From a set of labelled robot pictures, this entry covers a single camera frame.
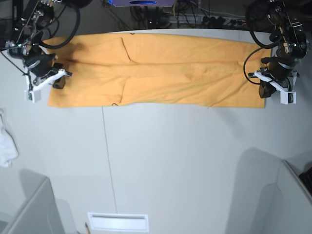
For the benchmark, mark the white camera mount image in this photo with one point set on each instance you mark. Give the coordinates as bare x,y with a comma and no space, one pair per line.
284,87
33,91

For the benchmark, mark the orange T-shirt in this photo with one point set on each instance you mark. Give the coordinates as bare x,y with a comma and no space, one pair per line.
129,68

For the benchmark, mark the grey box right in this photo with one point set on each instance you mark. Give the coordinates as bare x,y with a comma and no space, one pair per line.
285,207

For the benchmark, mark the blue grey device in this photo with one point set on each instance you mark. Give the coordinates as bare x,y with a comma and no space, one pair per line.
149,3

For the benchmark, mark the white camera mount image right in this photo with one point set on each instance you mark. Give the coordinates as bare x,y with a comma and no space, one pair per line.
284,87

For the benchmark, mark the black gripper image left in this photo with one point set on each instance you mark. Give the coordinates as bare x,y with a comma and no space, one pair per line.
43,65

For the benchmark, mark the pencil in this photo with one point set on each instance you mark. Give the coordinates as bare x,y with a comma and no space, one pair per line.
87,229

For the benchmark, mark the white cloth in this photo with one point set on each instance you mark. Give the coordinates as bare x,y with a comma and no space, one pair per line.
8,149

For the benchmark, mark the black keyboard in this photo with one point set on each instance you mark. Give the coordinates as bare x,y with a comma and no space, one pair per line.
306,178

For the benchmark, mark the white paper label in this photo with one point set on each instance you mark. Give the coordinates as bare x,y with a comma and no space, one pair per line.
119,222

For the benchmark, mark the grey box left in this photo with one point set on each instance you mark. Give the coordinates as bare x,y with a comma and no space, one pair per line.
37,215

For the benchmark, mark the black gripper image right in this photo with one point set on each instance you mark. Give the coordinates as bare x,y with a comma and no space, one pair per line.
280,69

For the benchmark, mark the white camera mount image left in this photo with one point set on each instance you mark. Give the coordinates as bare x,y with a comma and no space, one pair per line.
33,91

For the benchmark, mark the grey box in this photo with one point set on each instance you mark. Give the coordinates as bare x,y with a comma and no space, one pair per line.
37,215
285,207

